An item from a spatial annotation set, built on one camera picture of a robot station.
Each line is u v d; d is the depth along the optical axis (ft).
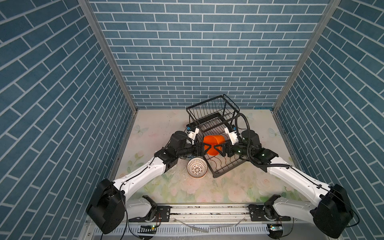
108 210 1.31
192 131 2.31
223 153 2.28
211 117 3.72
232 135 2.28
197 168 2.77
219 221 2.42
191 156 2.85
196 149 2.23
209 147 2.42
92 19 2.42
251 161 1.92
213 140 2.51
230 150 2.24
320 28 2.56
